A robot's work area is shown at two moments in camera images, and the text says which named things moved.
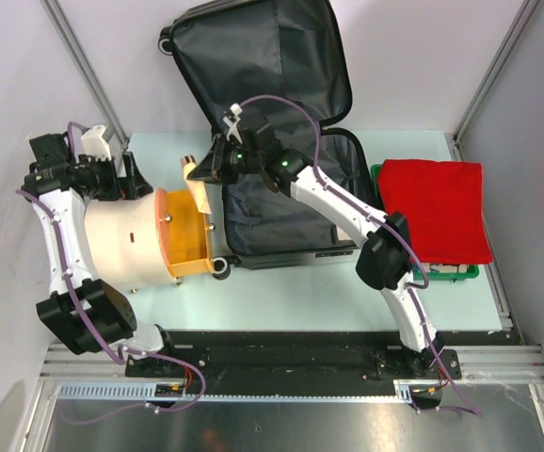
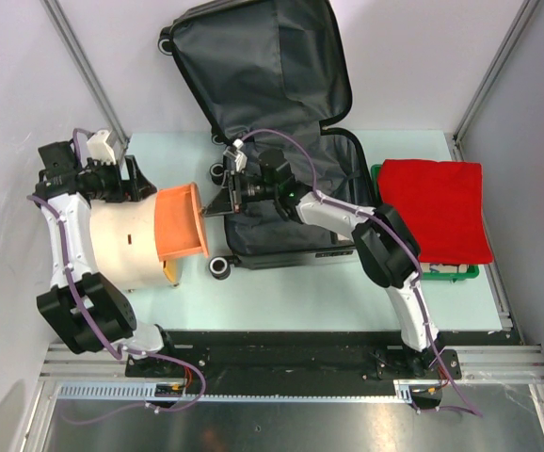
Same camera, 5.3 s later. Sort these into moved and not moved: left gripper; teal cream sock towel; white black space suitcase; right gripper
Moved: right gripper
Not moved: teal cream sock towel; left gripper; white black space suitcase
